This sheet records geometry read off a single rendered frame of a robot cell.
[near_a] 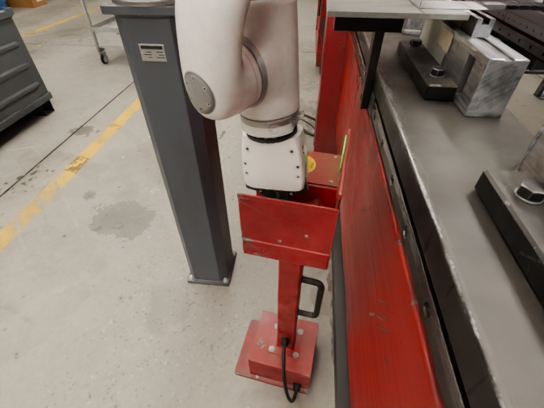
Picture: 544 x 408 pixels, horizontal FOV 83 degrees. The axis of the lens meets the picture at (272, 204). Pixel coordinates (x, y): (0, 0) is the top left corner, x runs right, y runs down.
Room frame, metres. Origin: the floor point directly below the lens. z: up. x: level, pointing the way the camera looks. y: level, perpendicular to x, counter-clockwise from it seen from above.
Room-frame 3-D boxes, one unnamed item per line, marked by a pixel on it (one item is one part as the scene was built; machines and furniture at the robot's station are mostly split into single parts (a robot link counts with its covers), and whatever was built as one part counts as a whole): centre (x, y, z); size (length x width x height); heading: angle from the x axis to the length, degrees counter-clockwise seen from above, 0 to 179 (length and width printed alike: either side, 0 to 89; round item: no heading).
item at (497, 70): (0.69, -0.39, 0.92); 0.39 x 0.06 x 0.10; 173
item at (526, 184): (0.25, -0.28, 0.91); 0.03 x 0.03 x 0.02
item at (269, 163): (0.41, 0.00, 0.86); 0.10 x 0.07 x 0.11; 76
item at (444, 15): (0.77, -0.25, 1.00); 0.26 x 0.18 x 0.01; 83
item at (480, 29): (0.72, -0.39, 0.98); 0.20 x 0.03 x 0.03; 173
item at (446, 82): (0.71, -0.33, 0.89); 0.30 x 0.05 x 0.03; 173
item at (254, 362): (0.46, -0.02, 0.06); 0.25 x 0.20 x 0.12; 76
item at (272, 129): (0.41, 0.00, 0.92); 0.09 x 0.08 x 0.03; 76
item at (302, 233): (0.45, -0.05, 0.75); 0.20 x 0.16 x 0.18; 166
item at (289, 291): (0.45, -0.05, 0.39); 0.05 x 0.05 x 0.54; 76
